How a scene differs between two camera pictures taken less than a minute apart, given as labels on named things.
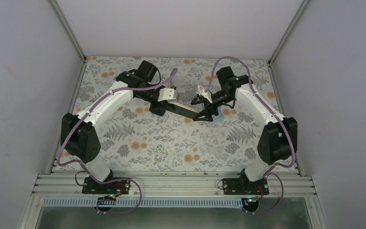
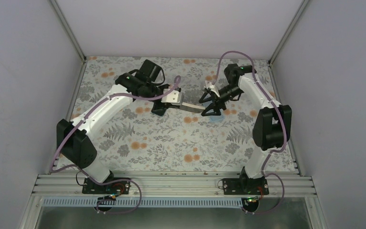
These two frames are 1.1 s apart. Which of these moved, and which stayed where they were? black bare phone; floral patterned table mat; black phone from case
Moved: black bare phone
Stayed: floral patterned table mat; black phone from case
